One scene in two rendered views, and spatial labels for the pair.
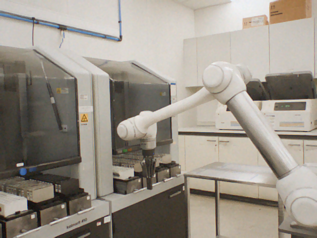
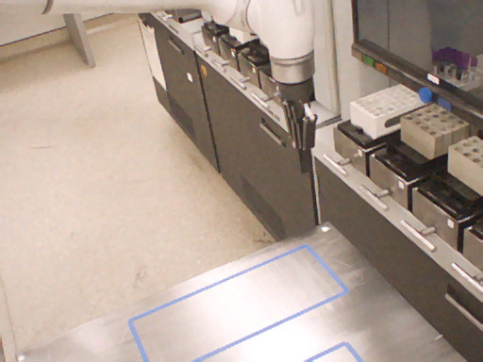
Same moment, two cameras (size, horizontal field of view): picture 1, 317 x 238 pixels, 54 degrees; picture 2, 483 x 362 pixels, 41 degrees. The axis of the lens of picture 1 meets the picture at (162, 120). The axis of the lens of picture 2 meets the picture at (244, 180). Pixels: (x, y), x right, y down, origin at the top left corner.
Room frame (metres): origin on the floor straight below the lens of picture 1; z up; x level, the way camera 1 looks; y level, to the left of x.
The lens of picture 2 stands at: (2.36, -0.98, 1.59)
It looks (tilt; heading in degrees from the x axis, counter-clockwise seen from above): 34 degrees down; 125
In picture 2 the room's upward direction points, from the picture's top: 10 degrees counter-clockwise
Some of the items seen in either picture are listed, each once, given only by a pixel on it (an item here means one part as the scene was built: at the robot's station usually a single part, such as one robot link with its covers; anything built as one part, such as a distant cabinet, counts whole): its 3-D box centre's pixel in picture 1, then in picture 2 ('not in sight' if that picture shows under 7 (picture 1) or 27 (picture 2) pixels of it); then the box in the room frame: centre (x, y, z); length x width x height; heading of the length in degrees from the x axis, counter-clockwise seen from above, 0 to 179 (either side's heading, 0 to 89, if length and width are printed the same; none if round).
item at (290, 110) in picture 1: (289, 101); not in sight; (3.80, -1.56, 1.24); 0.62 x 0.56 x 0.69; 145
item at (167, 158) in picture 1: (165, 159); not in sight; (2.27, -0.02, 0.85); 0.12 x 0.02 x 0.06; 143
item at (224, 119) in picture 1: (243, 104); not in sight; (4.14, -1.08, 1.22); 0.62 x 0.56 x 0.64; 143
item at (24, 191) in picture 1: (33, 192); not in sight; (1.48, 0.63, 0.85); 0.12 x 0.02 x 0.06; 144
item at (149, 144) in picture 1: (147, 143); (292, 63); (1.78, 0.09, 1.03); 0.09 x 0.09 x 0.06
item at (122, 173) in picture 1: (111, 172); (414, 102); (1.95, 0.33, 0.83); 0.30 x 0.10 x 0.06; 54
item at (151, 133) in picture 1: (145, 124); (283, 11); (1.76, 0.09, 1.14); 0.13 x 0.11 x 0.16; 149
